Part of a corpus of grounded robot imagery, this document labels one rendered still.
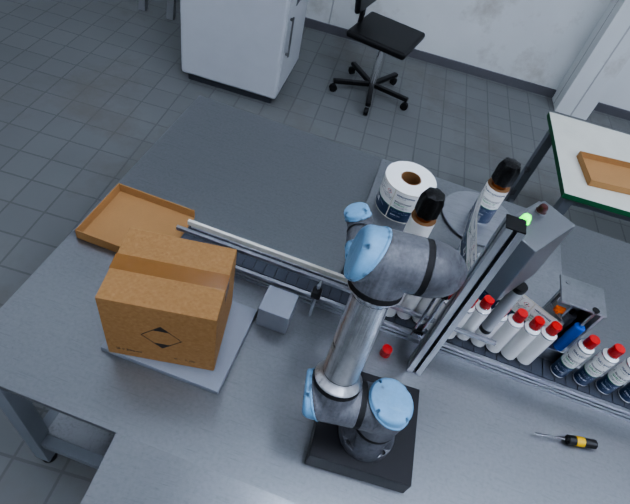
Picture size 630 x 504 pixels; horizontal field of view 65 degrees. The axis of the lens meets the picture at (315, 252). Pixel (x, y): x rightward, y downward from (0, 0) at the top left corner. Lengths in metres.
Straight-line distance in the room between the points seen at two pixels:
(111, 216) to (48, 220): 1.23
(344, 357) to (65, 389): 0.79
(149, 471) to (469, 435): 0.90
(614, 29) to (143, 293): 4.40
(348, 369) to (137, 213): 1.06
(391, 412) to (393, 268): 0.41
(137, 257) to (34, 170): 2.09
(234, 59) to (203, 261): 2.67
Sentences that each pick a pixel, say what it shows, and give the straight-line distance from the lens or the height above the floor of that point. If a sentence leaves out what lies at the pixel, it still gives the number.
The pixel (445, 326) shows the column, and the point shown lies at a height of 1.10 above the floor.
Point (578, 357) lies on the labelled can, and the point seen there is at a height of 1.01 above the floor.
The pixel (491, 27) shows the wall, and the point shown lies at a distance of 5.11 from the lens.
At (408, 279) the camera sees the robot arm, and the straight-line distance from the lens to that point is 0.94.
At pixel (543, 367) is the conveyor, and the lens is 1.80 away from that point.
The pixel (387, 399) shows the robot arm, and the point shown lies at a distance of 1.21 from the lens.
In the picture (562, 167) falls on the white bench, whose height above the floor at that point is 0.80.
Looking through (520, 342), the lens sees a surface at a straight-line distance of 1.67.
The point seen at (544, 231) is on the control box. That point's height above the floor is 1.48.
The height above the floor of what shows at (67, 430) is 0.22.
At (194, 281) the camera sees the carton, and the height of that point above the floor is 1.12.
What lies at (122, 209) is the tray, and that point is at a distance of 1.90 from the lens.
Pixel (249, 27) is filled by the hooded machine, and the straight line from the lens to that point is 3.74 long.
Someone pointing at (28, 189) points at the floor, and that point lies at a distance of 3.29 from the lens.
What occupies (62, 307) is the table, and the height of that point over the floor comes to 0.83.
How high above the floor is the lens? 2.18
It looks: 48 degrees down
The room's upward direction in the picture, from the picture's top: 16 degrees clockwise
